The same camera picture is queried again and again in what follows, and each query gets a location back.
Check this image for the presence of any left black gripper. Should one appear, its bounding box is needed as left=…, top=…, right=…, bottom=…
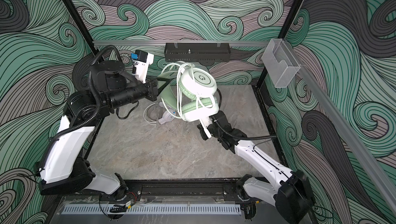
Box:
left=106, top=75, right=170, bottom=113

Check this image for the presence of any white over-ear headphones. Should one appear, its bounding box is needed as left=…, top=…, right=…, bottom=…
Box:
left=143, top=102, right=178, bottom=126

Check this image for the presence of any green over-ear headphones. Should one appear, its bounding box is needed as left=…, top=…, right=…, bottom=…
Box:
left=157, top=61, right=220, bottom=122

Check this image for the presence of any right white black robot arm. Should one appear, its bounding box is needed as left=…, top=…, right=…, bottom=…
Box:
left=198, top=111, right=315, bottom=224

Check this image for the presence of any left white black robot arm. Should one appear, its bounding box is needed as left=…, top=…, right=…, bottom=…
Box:
left=37, top=60, right=158, bottom=199

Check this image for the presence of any right black corrugated cable hose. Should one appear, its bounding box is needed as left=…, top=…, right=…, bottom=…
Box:
left=213, top=88, right=278, bottom=141

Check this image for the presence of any black corrugated cable hose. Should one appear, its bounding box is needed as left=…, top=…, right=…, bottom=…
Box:
left=213, top=88, right=278, bottom=141
left=38, top=44, right=124, bottom=175

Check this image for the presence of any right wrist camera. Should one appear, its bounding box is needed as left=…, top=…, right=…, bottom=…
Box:
left=197, top=117, right=212, bottom=141

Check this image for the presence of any left black corrugated cable hose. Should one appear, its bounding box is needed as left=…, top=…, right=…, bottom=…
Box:
left=38, top=44, right=124, bottom=175

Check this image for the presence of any white slotted cable duct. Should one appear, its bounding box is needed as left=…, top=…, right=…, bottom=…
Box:
left=61, top=203, right=242, bottom=215

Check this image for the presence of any black perforated wall tray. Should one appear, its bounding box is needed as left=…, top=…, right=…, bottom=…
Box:
left=164, top=42, right=231, bottom=62

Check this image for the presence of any clear plastic wall bin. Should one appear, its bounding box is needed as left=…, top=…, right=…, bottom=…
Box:
left=262, top=39, right=300, bottom=88

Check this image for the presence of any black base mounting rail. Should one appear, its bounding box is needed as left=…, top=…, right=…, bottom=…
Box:
left=61, top=179, right=279, bottom=202

